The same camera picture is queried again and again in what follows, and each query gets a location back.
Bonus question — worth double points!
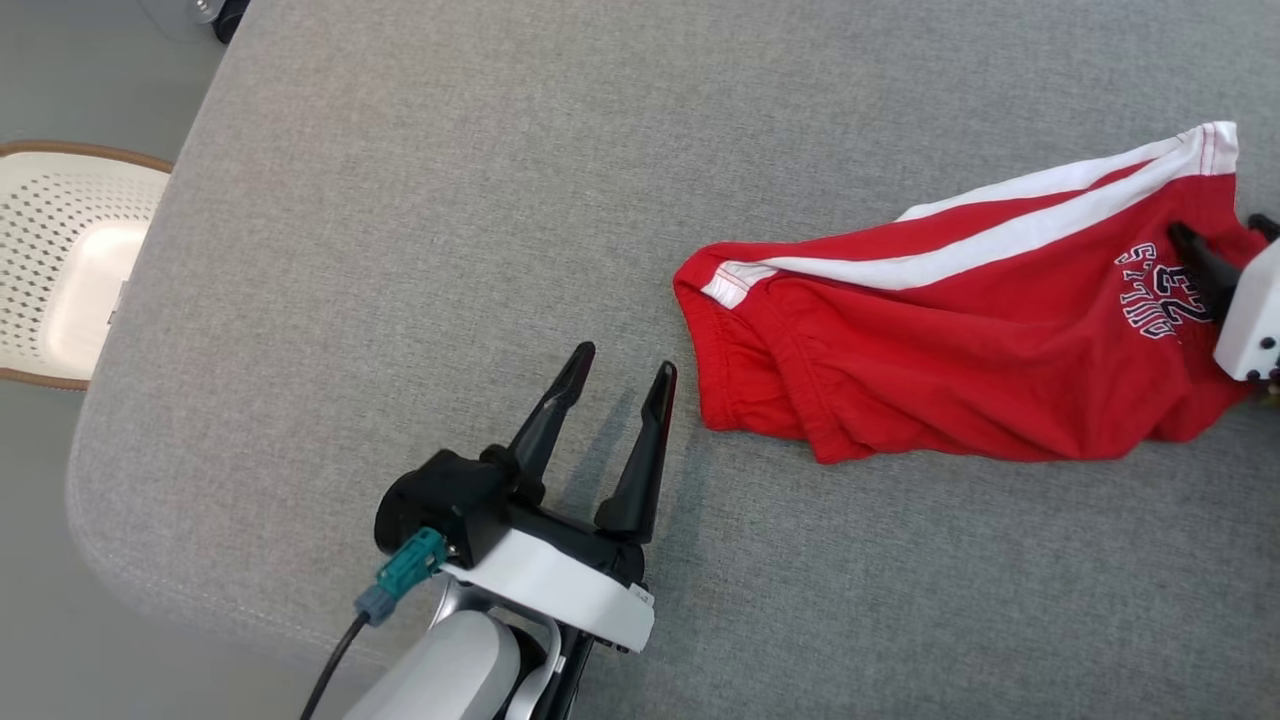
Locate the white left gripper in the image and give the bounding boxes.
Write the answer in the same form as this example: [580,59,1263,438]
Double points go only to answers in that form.
[439,341,679,654]

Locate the teal camera cable connector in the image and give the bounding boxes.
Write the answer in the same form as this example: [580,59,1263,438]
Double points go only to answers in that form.
[354,526,449,629]

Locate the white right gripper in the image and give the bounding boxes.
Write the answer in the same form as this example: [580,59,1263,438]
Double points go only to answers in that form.
[1166,212,1280,384]

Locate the grey fabric sofa seat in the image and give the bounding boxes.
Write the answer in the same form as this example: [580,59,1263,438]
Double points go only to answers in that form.
[65,0,1280,720]

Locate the white and black floor device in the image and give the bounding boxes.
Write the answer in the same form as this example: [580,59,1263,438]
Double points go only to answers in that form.
[138,0,252,46]

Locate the red shorts with white stripes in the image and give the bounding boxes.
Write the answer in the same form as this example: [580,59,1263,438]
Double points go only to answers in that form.
[672,121,1273,467]

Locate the white perforated laundry basket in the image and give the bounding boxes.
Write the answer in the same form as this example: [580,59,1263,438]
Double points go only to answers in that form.
[0,139,174,392]

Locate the thin black camera cable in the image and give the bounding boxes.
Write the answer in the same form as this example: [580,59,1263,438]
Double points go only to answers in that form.
[299,611,370,720]

